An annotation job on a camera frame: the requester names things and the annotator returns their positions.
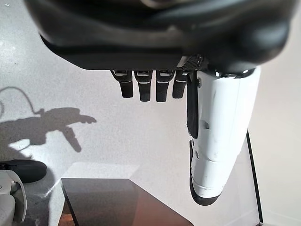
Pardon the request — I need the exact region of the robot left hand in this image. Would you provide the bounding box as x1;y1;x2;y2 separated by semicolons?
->
23;0;296;207

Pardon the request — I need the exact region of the black robot left foot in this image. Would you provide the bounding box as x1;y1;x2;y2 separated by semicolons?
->
0;159;48;185

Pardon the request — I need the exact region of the silver robot left leg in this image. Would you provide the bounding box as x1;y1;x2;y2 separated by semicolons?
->
0;170;28;223

